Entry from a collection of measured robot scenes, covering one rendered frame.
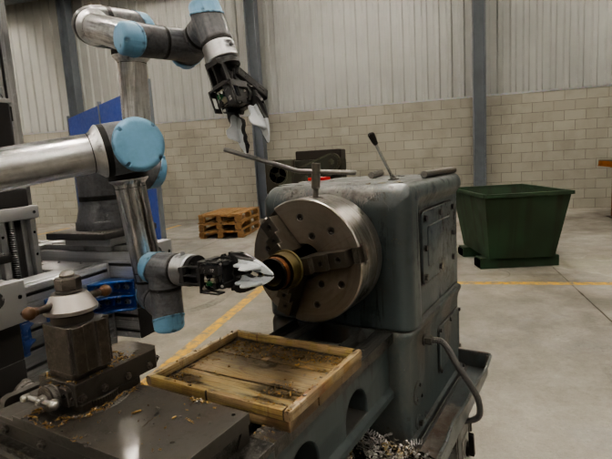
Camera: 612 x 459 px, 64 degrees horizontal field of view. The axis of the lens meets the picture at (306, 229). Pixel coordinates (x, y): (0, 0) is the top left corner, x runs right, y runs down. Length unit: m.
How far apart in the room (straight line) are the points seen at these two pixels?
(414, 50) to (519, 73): 2.19
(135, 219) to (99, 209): 0.28
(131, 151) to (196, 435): 0.62
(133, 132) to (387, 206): 0.63
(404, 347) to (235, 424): 0.70
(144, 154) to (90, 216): 0.47
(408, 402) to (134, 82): 1.21
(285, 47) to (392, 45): 2.39
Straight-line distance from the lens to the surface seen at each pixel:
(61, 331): 0.83
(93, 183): 1.55
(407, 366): 1.37
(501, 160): 11.19
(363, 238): 1.18
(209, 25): 1.21
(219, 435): 0.73
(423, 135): 11.09
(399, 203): 1.26
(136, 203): 1.28
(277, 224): 1.21
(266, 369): 1.11
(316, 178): 1.21
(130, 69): 1.62
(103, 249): 1.54
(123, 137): 1.11
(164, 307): 1.21
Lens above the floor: 1.33
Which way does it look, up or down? 8 degrees down
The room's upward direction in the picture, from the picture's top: 3 degrees counter-clockwise
